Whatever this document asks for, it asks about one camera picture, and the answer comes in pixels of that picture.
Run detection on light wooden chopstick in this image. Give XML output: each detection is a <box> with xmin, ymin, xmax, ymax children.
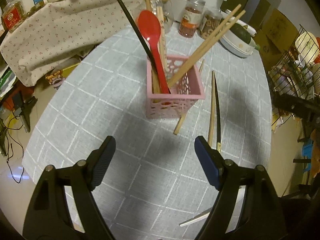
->
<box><xmin>156</xmin><ymin>0</ymin><xmax>168</xmax><ymax>73</ymax></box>

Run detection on grey checked tablecloth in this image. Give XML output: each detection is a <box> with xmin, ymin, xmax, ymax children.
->
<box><xmin>22</xmin><ymin>28</ymin><xmax>271</xmax><ymax>239</ymax></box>

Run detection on dark green squash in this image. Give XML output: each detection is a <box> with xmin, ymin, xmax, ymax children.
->
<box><xmin>230</xmin><ymin>23</ymin><xmax>251</xmax><ymax>44</ymax></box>

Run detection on white plastic spoon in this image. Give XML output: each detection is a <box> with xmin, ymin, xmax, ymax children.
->
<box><xmin>179</xmin><ymin>208</ymin><xmax>212</xmax><ymax>227</ymax></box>

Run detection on long wooden chopstick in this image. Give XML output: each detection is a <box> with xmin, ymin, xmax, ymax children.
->
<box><xmin>173</xmin><ymin>58</ymin><xmax>205</xmax><ymax>136</ymax></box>

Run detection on red plastic spoon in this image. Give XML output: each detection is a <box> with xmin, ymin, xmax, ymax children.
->
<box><xmin>138</xmin><ymin>10</ymin><xmax>170</xmax><ymax>94</ymax></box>

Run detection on stacked white plates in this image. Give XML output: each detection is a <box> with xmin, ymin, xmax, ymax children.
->
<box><xmin>220</xmin><ymin>26</ymin><xmax>260</xmax><ymax>58</ymax></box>

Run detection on cardboard boxes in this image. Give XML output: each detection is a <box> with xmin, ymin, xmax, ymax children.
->
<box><xmin>249</xmin><ymin>0</ymin><xmax>298</xmax><ymax>72</ymax></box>

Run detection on wooden chopstick pair member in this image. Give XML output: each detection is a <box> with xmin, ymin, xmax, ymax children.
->
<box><xmin>166</xmin><ymin>3</ymin><xmax>243</xmax><ymax>87</ymax></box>

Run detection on brown chopstick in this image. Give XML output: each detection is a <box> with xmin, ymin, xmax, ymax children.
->
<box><xmin>145</xmin><ymin>0</ymin><xmax>161</xmax><ymax>94</ymax></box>

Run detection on floral white cloth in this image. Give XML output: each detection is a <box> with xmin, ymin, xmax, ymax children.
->
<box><xmin>1</xmin><ymin>0</ymin><xmax>129</xmax><ymax>87</ymax></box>

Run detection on clear glass jar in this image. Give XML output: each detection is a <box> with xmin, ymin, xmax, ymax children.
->
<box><xmin>132</xmin><ymin>0</ymin><xmax>174</xmax><ymax>34</ymax></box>

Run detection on red label jar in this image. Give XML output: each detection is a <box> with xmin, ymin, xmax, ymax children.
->
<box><xmin>2</xmin><ymin>0</ymin><xmax>24</xmax><ymax>33</ymax></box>

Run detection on black chopstick silver tip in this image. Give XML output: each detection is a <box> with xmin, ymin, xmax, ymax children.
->
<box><xmin>117</xmin><ymin>0</ymin><xmax>156</xmax><ymax>67</ymax></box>

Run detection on dried slices jar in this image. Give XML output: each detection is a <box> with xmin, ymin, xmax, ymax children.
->
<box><xmin>198</xmin><ymin>9</ymin><xmax>222</xmax><ymax>40</ymax></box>

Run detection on red-filled spice jar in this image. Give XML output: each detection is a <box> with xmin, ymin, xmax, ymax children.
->
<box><xmin>178</xmin><ymin>0</ymin><xmax>205</xmax><ymax>38</ymax></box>

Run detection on black wire rack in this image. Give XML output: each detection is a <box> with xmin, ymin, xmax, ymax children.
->
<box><xmin>267</xmin><ymin>26</ymin><xmax>319</xmax><ymax>131</ymax></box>

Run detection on pink perforated utensil basket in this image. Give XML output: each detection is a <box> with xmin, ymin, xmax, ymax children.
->
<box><xmin>146</xmin><ymin>61</ymin><xmax>205</xmax><ymax>119</ymax></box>

